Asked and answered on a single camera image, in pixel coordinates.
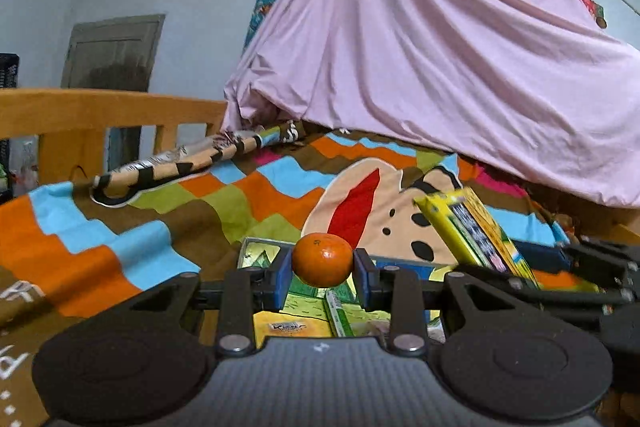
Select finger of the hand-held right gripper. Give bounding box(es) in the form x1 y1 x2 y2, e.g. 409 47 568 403
510 234 640 303
505 278 621 325

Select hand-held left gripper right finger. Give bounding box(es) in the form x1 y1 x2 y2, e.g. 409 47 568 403
353 248 551 355

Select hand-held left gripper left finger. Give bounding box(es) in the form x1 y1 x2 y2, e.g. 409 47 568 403
127 249 293 355

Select tin box with dinosaur drawing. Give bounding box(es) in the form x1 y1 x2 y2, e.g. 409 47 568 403
237 237 451 343

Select green stick snack packet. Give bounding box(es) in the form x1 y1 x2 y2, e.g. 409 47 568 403
324 289 356 338

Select tangerine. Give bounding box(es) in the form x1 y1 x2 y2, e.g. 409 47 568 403
291 233 354 288

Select yellow snack box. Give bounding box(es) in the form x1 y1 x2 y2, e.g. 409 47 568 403
412 187 601 293

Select yellow labelled snack packet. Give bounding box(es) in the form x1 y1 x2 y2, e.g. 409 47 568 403
252 312 333 339

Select white green snack packet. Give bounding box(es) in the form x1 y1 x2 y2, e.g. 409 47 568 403
426 314 447 343

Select tan black striped roll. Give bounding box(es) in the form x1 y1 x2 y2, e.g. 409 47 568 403
90 121 303 208

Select brown cartoon printed blanket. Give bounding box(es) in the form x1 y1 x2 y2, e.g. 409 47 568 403
0 127 601 427

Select pink sheet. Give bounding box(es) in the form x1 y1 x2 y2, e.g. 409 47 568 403
221 0 640 208

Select wooden bed headboard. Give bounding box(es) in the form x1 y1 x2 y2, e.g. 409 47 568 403
0 88 228 198

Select red floral cloth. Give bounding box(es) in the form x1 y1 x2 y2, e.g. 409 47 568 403
572 0 608 30

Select teal floral cloth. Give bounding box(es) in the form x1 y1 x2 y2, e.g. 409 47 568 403
243 0 284 52

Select black plastic crate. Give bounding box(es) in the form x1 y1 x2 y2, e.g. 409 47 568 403
0 53 21 202

